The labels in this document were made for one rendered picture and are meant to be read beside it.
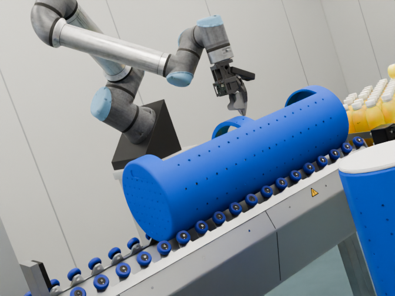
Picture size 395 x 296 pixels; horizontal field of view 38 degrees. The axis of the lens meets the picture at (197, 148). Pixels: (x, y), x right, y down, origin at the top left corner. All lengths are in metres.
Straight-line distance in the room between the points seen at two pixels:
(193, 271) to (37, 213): 2.93
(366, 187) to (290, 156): 0.48
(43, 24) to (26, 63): 2.52
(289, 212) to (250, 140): 0.30
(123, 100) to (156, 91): 2.64
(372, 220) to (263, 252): 0.46
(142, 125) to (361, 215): 1.31
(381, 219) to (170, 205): 0.61
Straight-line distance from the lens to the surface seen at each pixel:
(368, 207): 1.66
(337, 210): 2.23
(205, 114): 5.59
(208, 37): 2.03
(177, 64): 2.07
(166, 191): 1.72
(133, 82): 2.68
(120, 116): 2.64
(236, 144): 1.90
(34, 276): 1.66
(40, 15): 2.24
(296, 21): 6.86
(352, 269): 2.55
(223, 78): 2.03
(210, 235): 1.84
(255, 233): 1.93
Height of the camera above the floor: 1.44
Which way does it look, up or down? 7 degrees down
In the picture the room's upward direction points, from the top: 19 degrees counter-clockwise
